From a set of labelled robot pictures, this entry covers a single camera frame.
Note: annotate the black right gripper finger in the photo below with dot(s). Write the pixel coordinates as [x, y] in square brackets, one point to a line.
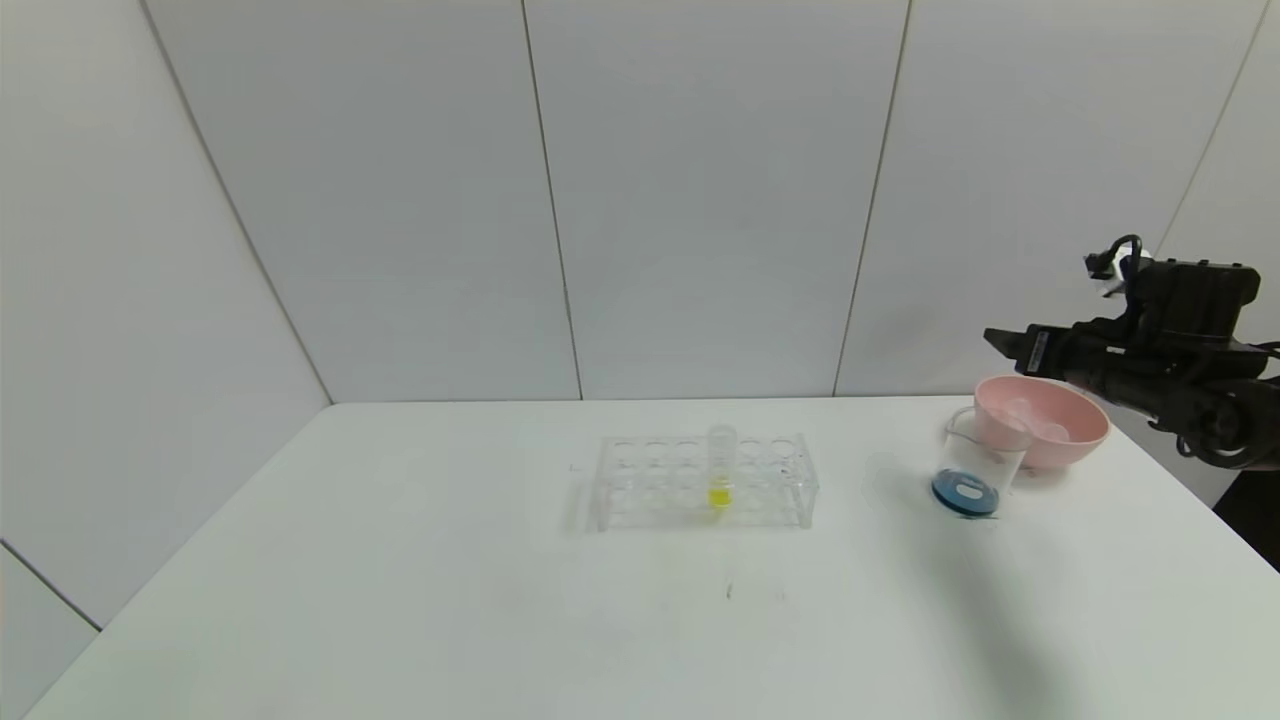
[1005, 345]

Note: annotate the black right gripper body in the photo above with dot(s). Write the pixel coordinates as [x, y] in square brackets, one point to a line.
[1037, 346]

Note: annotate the red pigment test tube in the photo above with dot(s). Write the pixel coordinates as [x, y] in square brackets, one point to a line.
[1020, 412]

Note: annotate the blue pigment test tube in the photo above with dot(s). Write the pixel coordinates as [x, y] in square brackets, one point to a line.
[1055, 432]

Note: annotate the yellow pigment test tube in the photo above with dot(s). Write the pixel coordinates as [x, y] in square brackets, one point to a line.
[720, 494]

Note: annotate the clear plastic test tube rack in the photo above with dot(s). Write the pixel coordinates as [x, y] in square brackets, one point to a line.
[655, 495]

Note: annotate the pink bowl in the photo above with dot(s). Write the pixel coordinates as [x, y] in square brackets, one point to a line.
[1085, 440]

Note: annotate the clear glass beaker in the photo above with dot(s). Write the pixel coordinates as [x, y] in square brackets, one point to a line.
[965, 492]

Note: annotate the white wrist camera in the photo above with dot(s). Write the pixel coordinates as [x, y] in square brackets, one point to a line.
[1135, 272]

